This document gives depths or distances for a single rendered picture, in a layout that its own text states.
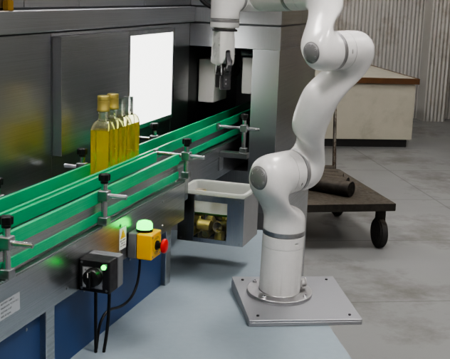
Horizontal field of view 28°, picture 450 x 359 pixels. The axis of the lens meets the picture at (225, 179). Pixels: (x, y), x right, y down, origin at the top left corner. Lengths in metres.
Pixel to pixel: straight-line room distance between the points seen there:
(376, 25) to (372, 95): 2.50
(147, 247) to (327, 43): 0.71
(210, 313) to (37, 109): 0.74
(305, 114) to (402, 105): 7.61
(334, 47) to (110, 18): 0.88
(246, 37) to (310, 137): 1.22
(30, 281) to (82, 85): 0.91
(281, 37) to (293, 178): 1.19
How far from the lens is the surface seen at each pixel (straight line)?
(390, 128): 9.96
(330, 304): 2.58
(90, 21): 2.75
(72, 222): 2.14
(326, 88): 2.36
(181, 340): 2.34
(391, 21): 12.26
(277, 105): 3.55
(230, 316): 2.51
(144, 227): 2.39
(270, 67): 3.54
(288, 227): 2.50
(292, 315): 2.48
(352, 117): 9.81
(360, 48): 2.33
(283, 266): 2.53
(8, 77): 2.39
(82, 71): 2.70
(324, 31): 2.26
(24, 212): 2.08
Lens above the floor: 1.64
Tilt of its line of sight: 12 degrees down
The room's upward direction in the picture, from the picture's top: 2 degrees clockwise
